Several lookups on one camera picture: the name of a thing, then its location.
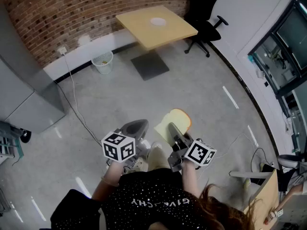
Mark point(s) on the white mesh waste basket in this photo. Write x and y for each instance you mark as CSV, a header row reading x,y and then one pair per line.
x,y
102,62

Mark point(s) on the person's right forearm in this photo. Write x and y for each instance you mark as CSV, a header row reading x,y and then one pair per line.
x,y
190,178

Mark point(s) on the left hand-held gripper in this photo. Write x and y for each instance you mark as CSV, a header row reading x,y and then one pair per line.
x,y
118,147

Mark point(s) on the slice of bread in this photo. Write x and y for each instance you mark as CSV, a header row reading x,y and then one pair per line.
x,y
176,121

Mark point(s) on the grey wheeled cart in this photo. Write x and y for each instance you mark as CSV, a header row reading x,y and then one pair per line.
x,y
9,140

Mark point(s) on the light wooden square table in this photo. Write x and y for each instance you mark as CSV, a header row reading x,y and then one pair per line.
x,y
156,25

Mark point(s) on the person's black speckled shirt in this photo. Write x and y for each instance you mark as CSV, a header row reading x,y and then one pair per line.
x,y
134,200

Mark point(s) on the light wooden desk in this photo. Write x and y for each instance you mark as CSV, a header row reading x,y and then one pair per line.
x,y
266,200

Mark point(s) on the person's beige trouser leg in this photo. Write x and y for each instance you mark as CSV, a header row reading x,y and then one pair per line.
x,y
157,157

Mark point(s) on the person's light shoe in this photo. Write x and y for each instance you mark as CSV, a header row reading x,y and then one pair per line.
x,y
136,164

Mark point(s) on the dark framed glass window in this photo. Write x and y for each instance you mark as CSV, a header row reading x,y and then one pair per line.
x,y
280,47

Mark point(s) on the grey metal cabinet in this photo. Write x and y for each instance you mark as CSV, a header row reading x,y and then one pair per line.
x,y
26,97

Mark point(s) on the person's left forearm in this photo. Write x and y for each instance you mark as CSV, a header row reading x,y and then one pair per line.
x,y
110,178

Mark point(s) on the white wall socket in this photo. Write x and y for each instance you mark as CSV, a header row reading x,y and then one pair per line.
x,y
62,50

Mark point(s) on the black office chair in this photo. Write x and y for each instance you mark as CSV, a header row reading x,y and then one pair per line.
x,y
204,15

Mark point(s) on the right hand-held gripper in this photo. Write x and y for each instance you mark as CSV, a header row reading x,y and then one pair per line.
x,y
200,153

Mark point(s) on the white round plate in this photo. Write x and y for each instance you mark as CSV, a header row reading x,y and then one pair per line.
x,y
158,21

